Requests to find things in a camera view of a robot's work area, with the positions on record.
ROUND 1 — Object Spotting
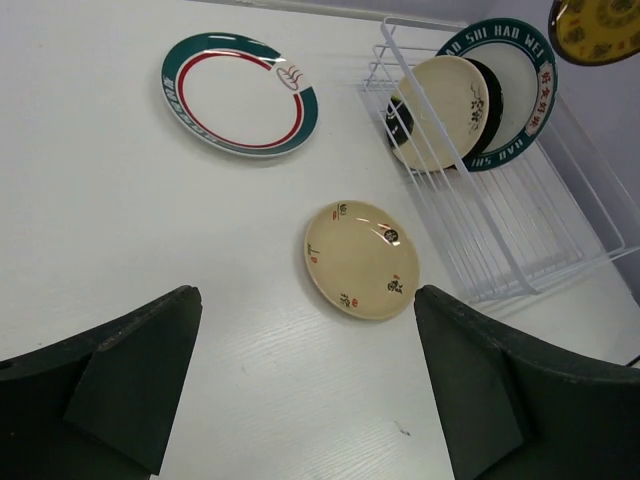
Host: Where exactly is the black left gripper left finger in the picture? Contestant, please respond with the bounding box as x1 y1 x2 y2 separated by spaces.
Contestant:
1 286 203 479

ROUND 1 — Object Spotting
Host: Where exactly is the white wire dish rack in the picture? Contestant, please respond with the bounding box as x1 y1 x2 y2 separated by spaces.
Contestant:
363 17 639 302

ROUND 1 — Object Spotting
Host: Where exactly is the dark blue rimmed white plate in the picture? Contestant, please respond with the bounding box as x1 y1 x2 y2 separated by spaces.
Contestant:
437 18 558 172

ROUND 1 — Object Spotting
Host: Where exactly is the green red rimmed white plate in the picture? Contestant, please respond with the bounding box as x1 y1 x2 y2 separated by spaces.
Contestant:
160 32 319 159

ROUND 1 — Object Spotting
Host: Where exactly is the yellow brown patterned plate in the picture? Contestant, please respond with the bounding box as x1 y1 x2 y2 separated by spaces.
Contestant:
548 0 640 67

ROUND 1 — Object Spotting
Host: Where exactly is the cream plate with black patch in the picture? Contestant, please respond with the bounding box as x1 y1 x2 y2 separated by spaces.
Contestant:
385 55 490 172

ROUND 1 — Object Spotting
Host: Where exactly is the cream plate with small prints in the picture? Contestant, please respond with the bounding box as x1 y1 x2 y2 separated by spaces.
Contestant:
304 200 420 321

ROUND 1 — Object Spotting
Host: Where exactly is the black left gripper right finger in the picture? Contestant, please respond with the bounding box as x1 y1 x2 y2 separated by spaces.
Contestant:
414 285 639 479

